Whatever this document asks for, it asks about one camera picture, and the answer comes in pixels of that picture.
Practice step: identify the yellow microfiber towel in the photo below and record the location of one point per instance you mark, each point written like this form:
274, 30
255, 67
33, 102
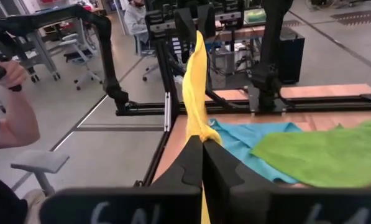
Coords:
196, 93

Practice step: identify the black computer tower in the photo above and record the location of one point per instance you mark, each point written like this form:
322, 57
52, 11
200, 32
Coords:
292, 56

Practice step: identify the person's hand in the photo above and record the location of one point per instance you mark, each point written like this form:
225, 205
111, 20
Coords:
12, 74

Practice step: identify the grey rolling table leg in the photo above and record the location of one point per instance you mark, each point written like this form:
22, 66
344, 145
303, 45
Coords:
42, 53

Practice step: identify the person's forearm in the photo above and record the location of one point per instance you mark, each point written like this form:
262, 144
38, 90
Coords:
17, 124

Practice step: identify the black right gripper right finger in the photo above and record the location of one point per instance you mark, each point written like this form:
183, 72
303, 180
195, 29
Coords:
281, 208

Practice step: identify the white office chair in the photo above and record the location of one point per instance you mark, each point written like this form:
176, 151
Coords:
79, 53

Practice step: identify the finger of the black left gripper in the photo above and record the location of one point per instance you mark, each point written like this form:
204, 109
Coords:
207, 21
185, 26

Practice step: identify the green microfiber towel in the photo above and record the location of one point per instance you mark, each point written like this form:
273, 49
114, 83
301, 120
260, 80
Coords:
322, 155

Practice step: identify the blue microfiber towel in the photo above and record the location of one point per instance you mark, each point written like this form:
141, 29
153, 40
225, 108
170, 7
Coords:
241, 137

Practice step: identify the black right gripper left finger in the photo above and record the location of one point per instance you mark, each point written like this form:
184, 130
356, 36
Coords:
126, 205

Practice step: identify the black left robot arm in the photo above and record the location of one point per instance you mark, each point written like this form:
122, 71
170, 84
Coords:
272, 46

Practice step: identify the grey stool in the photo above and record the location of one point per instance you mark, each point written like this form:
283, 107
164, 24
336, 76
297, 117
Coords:
39, 161

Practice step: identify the black aluminium table frame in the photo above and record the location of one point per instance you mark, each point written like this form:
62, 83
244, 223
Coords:
166, 77

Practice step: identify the person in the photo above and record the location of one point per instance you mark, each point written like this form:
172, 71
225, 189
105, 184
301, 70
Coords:
2, 202
135, 18

